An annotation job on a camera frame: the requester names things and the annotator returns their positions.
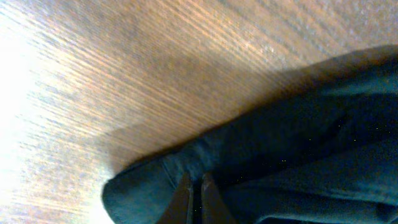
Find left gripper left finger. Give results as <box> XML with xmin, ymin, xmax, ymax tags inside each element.
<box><xmin>157</xmin><ymin>174</ymin><xmax>193</xmax><ymax>224</ymax></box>

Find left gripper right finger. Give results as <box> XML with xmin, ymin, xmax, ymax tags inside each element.
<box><xmin>201</xmin><ymin>173</ymin><xmax>237</xmax><ymax>224</ymax></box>

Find black shorts garment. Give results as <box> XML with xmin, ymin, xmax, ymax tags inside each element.
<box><xmin>101</xmin><ymin>45</ymin><xmax>397</xmax><ymax>223</ymax></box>

